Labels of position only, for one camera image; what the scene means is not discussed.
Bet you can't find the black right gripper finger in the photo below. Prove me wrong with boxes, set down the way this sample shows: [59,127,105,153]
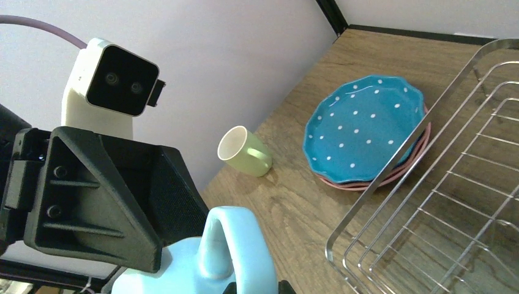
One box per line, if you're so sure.
[1,127,209,273]

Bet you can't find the metal wire dish rack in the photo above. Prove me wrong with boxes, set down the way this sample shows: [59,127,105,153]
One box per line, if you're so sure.
[325,39,518,293]

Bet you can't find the light blue mug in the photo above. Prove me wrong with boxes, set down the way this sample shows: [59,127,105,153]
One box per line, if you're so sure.
[111,206,278,293]

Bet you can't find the light green mug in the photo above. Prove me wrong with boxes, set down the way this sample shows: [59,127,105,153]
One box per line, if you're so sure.
[217,126,273,177]

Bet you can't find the pink plate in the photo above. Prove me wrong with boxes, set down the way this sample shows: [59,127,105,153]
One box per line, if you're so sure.
[316,104,432,192]

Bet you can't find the blue polka dot plate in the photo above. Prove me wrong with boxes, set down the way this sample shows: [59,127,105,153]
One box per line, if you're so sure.
[302,75,425,184]

